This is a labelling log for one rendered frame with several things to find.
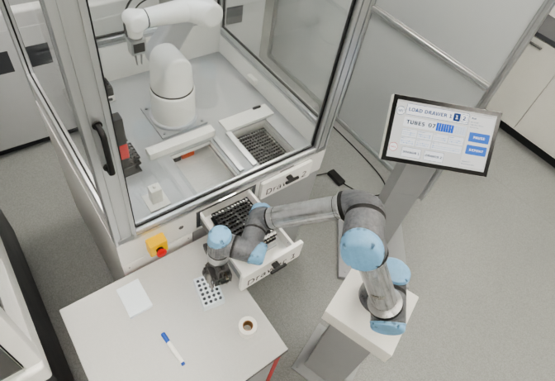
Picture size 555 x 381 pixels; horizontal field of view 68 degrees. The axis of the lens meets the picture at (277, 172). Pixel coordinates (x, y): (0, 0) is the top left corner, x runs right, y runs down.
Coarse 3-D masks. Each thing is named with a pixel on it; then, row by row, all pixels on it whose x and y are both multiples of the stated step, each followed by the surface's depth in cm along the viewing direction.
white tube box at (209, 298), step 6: (198, 282) 163; (204, 282) 161; (198, 288) 159; (204, 288) 161; (210, 288) 160; (216, 288) 162; (198, 294) 159; (204, 294) 158; (210, 294) 159; (216, 294) 159; (222, 294) 159; (204, 300) 157; (210, 300) 158; (216, 300) 159; (222, 300) 157; (204, 306) 155; (210, 306) 156; (216, 306) 159
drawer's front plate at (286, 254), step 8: (288, 248) 161; (296, 248) 164; (272, 256) 158; (280, 256) 159; (288, 256) 165; (296, 256) 171; (264, 264) 155; (280, 264) 165; (248, 272) 152; (256, 272) 155; (240, 280) 153; (248, 280) 155; (256, 280) 161; (240, 288) 157
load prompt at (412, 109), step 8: (408, 104) 192; (416, 104) 192; (408, 112) 193; (416, 112) 193; (424, 112) 193; (432, 112) 193; (440, 112) 193; (448, 112) 193; (456, 112) 193; (448, 120) 194; (456, 120) 194; (464, 120) 194
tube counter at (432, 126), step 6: (432, 126) 194; (438, 126) 194; (444, 126) 194; (450, 126) 194; (456, 126) 194; (462, 126) 194; (444, 132) 194; (450, 132) 194; (456, 132) 194; (462, 132) 195
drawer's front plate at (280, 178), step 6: (306, 162) 193; (312, 162) 194; (294, 168) 189; (300, 168) 191; (306, 168) 195; (282, 174) 186; (288, 174) 188; (294, 174) 192; (300, 174) 195; (306, 174) 200; (264, 180) 182; (270, 180) 182; (276, 180) 185; (282, 180) 189; (264, 186) 182; (270, 186) 185; (276, 186) 189; (282, 186) 193; (264, 192) 186
